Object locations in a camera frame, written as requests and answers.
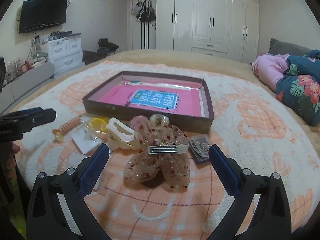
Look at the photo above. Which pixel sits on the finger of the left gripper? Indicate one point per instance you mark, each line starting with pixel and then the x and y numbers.
pixel 21 114
pixel 41 118

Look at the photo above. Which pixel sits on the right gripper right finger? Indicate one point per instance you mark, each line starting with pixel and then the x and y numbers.
pixel 271 219

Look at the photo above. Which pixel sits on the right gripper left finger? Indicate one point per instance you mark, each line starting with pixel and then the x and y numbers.
pixel 45 219

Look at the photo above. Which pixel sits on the white earring card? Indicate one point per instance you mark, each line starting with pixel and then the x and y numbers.
pixel 85 140

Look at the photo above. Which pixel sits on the yellow plastic rings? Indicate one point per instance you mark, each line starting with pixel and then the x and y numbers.
pixel 98 124

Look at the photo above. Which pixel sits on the small blue jewelry box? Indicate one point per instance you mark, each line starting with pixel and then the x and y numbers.
pixel 199 146

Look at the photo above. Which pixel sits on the left hand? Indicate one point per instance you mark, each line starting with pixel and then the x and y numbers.
pixel 11 170

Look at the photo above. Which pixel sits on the grey bench cushion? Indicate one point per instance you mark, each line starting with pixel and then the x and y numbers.
pixel 17 90

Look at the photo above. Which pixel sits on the white drawer cabinet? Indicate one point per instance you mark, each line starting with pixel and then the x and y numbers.
pixel 65 53

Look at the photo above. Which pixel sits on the dark clothes pile on stool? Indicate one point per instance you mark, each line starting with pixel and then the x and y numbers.
pixel 105 48

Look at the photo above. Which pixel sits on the brown shallow cardboard box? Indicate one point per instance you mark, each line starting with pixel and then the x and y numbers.
pixel 184 122

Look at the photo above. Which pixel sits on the orange white plush blanket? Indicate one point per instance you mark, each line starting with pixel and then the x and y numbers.
pixel 249 125

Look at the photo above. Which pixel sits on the floral blue pink quilt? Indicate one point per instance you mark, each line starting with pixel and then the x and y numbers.
pixel 295 81

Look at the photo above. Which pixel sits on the white door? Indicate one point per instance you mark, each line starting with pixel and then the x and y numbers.
pixel 140 35

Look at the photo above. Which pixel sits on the tan bed cover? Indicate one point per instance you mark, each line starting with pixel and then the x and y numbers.
pixel 176 59

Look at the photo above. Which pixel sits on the hanging bags on door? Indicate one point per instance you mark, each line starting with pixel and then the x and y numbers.
pixel 144 11

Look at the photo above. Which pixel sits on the grey headboard cushion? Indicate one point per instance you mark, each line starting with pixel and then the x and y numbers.
pixel 282 48

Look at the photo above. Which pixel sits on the white glossy wardrobe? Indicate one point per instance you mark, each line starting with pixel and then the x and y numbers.
pixel 222 28

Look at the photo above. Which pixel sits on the black wall television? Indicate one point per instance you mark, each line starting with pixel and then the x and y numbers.
pixel 37 14

